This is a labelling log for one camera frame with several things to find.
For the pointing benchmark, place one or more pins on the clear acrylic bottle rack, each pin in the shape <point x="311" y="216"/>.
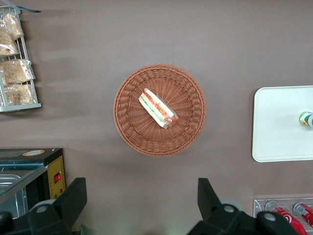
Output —
<point x="259" y="205"/>

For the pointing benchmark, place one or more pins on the steel oven pan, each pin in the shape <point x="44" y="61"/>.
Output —
<point x="9" y="182"/>

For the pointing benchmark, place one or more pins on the round brown wicker basket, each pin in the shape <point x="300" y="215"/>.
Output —
<point x="137" y="137"/>

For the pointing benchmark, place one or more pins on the blue tape strip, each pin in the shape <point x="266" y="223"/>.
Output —
<point x="30" y="10"/>

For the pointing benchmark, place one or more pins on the clear bag of crackers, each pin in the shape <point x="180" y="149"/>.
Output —
<point x="15" y="71"/>
<point x="18" y="94"/>
<point x="12" y="24"/>
<point x="7" y="46"/>

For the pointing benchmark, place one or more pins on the tray of wrapped snacks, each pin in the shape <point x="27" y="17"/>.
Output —
<point x="24" y="107"/>

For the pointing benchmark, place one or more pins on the red cola bottle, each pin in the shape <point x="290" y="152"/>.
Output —
<point x="286" y="218"/>
<point x="305" y="211"/>

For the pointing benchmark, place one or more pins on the black food warmer oven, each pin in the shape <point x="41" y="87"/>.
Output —
<point x="53" y="159"/>

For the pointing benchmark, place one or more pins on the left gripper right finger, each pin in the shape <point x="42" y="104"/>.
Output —
<point x="210" y="210"/>

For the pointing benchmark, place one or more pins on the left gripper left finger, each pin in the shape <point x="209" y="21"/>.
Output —
<point x="71" y="205"/>

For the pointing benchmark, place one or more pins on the wrapped sandwich wedge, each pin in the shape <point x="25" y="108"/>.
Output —
<point x="156" y="107"/>

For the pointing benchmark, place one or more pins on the beige plastic tray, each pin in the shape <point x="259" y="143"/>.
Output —
<point x="276" y="137"/>

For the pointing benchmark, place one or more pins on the red rocker switch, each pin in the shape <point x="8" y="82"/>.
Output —
<point x="57" y="178"/>

